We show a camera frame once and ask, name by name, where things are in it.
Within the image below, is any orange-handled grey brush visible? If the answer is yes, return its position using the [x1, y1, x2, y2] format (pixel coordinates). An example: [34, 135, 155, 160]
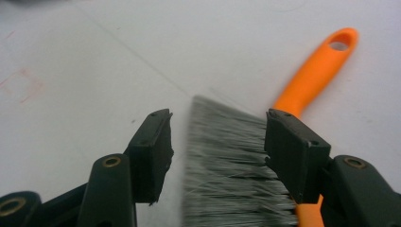
[182, 26, 360, 227]

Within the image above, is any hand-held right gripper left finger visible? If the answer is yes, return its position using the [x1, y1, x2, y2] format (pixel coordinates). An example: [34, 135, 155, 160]
[76, 108, 175, 227]

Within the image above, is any white table cover sheet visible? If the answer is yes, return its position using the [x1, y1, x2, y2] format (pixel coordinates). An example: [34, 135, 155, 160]
[0, 0, 401, 227]

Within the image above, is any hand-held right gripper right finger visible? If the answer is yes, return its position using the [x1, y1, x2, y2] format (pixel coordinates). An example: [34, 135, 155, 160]
[264, 108, 401, 227]

